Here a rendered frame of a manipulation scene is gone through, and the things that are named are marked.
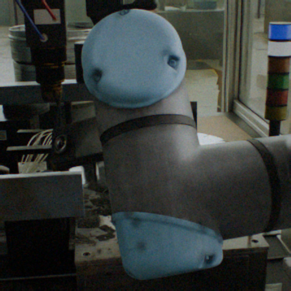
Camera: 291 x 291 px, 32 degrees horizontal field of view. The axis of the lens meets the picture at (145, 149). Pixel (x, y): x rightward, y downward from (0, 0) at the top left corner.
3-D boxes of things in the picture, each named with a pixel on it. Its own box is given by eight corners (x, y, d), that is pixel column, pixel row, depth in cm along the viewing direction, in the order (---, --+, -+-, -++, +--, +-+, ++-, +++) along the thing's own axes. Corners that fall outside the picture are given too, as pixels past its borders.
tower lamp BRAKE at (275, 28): (286, 37, 102) (288, 21, 101) (295, 39, 98) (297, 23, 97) (265, 37, 102) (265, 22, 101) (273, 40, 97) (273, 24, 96)
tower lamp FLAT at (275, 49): (286, 53, 103) (286, 37, 102) (294, 56, 99) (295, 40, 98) (264, 54, 103) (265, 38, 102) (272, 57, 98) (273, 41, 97)
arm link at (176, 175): (289, 251, 36) (253, 105, 39) (132, 279, 33) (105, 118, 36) (244, 262, 43) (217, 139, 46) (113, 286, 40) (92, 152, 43)
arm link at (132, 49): (84, 118, 35) (67, 10, 37) (107, 158, 46) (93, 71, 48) (198, 96, 35) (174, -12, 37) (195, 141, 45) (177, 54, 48)
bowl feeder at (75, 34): (112, 124, 183) (108, 20, 171) (117, 152, 154) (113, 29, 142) (24, 128, 179) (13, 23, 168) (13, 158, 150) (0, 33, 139)
